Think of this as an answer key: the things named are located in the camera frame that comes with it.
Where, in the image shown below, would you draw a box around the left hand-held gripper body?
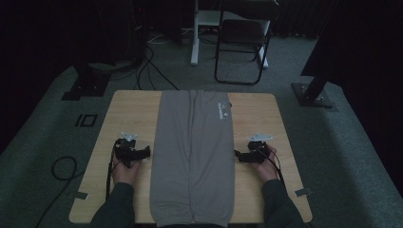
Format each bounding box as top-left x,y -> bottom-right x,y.
113,132 -> 145,168

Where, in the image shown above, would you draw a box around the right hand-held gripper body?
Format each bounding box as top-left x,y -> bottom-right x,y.
246,132 -> 274,164

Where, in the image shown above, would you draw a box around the grey pants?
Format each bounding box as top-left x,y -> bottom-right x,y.
149,89 -> 236,228

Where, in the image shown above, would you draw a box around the person's right hand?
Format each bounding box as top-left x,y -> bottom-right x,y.
256,144 -> 280,182

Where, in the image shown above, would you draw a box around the person's left hand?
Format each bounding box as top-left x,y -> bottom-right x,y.
112,157 -> 143,185

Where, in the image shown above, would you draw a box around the dark equipment tower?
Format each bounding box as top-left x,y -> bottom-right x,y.
127,0 -> 150,63

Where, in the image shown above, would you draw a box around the black folding chair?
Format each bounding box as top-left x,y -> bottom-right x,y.
214,0 -> 280,86

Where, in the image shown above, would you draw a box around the right hand-held gripper cable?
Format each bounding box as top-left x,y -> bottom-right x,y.
257,146 -> 288,194

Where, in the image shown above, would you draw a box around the hand-held gripper cable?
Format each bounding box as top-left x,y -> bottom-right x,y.
257,146 -> 288,194
105,141 -> 124,201

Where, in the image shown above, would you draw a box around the left hand-held gripper cable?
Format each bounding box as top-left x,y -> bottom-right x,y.
105,141 -> 124,201

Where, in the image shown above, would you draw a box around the black looped floor cable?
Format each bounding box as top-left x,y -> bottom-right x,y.
33,156 -> 86,228

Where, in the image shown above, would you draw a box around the black floor cables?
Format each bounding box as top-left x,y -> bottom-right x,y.
135,47 -> 181,92

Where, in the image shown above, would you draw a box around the white floor cable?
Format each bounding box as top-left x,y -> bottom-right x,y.
146,32 -> 173,46

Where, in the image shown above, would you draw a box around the white desk frame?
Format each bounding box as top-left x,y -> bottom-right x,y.
190,0 -> 270,69

